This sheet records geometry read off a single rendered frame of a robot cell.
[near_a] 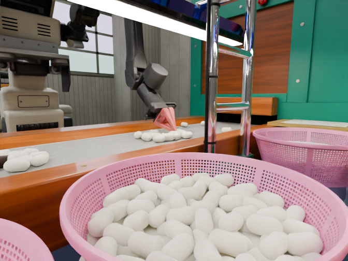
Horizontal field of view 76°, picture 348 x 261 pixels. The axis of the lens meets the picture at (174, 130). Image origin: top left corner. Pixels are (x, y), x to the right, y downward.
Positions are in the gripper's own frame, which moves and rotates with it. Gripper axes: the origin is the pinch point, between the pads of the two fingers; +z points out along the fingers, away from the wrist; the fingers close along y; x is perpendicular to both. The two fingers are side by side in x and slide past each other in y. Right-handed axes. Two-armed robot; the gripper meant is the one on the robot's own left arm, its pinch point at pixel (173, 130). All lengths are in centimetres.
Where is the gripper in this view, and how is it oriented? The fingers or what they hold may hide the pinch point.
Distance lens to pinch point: 68.5
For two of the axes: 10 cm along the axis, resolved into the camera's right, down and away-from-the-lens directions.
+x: -4.6, 6.7, 5.8
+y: 7.1, -1.0, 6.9
